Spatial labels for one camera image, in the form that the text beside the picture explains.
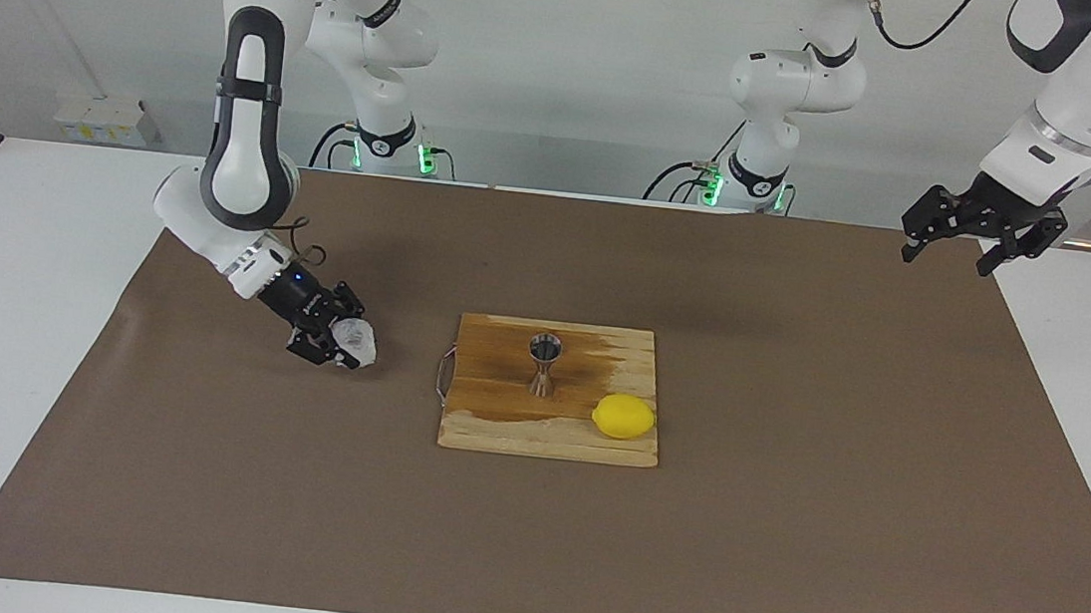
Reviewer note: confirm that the steel double jigger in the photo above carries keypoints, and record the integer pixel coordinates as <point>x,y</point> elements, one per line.
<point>545,350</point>

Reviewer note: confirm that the yellow lemon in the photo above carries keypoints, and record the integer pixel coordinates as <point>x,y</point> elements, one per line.
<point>623,417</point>

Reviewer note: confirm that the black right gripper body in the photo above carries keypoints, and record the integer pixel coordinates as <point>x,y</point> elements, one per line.
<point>299,303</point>

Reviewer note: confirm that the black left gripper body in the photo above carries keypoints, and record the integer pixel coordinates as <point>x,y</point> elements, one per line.
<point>1000,210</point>

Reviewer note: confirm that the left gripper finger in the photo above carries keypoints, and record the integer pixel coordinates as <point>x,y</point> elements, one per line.
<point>929,218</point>
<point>1032,243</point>

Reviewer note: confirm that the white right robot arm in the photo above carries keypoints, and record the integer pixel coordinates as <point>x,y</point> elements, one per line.
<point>240,157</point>

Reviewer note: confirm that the small clear plastic cup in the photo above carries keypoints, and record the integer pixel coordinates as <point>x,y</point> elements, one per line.
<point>357,340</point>

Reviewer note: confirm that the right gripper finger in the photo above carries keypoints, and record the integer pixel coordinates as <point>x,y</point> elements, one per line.
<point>346,302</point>
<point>316,350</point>

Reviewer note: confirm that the white boxes by wall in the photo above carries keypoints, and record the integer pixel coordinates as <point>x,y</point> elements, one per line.
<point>108,119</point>

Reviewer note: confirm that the brown paper table mat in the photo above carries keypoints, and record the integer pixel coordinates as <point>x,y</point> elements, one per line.
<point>286,502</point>

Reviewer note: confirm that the wooden cutting board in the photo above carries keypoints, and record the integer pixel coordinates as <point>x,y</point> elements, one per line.
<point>495,412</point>

